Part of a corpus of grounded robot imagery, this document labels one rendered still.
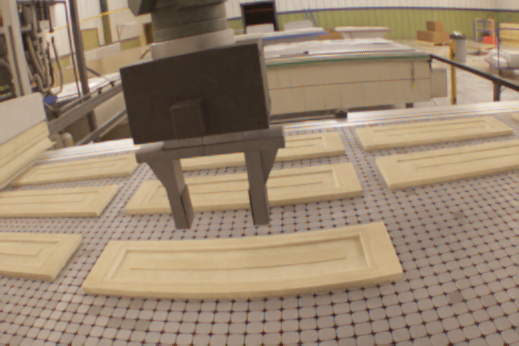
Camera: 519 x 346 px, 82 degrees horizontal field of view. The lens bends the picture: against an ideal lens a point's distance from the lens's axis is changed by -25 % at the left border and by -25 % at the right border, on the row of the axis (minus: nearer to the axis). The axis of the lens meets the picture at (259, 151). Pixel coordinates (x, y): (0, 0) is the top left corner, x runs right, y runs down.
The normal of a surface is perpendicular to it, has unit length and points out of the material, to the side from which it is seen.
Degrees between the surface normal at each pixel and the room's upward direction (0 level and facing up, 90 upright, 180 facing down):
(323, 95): 90
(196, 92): 90
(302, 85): 90
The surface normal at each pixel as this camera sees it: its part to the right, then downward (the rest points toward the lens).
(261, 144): -0.05, 0.35
